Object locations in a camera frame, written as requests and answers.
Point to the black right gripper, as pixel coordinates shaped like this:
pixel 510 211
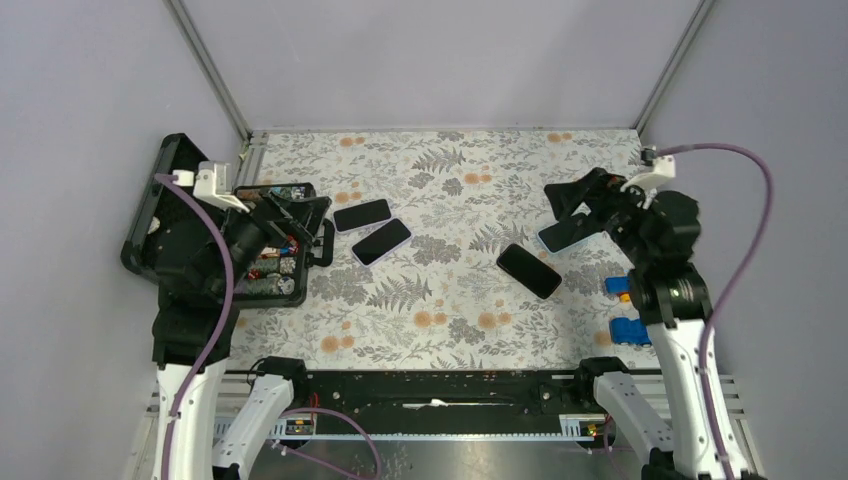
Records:
pixel 594 188

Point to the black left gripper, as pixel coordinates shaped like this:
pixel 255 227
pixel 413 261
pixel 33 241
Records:
pixel 308 213

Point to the black phone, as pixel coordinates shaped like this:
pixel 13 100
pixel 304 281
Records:
pixel 529 271

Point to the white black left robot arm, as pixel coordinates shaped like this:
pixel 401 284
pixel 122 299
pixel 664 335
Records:
pixel 200 257

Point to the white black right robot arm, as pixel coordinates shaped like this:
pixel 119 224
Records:
pixel 673 303

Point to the phone in lilac case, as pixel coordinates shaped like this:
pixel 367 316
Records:
pixel 384 240

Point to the black poker chip case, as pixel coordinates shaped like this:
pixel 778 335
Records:
pixel 166 232

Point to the multicolour toy block car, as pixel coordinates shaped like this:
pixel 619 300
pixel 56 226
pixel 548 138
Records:
pixel 619 287

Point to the blue toy block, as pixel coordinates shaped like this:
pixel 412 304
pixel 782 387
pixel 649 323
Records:
pixel 625 331

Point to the floral table mat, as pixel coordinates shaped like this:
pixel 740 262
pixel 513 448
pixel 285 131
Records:
pixel 440 301

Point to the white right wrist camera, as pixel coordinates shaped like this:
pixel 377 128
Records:
pixel 661 170

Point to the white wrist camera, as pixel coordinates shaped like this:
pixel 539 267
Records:
pixel 209 184
pixel 661 170

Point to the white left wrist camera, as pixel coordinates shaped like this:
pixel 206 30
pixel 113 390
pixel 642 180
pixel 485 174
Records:
pixel 209 184

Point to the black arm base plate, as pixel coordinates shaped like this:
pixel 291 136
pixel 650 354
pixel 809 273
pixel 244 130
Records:
pixel 451 403

